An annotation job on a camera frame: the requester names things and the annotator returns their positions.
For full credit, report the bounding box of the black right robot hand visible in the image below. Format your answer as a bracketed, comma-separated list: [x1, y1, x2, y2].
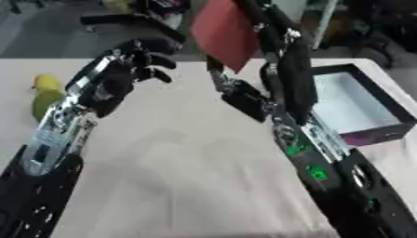
[203, 0, 321, 127]

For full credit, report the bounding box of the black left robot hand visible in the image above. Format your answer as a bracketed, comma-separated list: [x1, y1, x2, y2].
[63, 38, 186, 119]

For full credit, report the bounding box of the red block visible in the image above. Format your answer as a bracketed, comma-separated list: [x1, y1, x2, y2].
[187, 0, 264, 74]

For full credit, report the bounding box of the black box with white inside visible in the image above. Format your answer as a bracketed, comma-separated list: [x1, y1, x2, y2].
[307, 62, 417, 147]

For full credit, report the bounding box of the yellow green toy pear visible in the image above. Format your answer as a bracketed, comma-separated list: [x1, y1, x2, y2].
[29, 73, 69, 123]

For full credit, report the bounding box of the dark chair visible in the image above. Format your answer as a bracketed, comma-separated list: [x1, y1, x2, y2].
[346, 18, 417, 71]

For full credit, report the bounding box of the white post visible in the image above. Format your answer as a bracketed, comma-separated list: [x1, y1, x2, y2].
[311, 0, 339, 50]

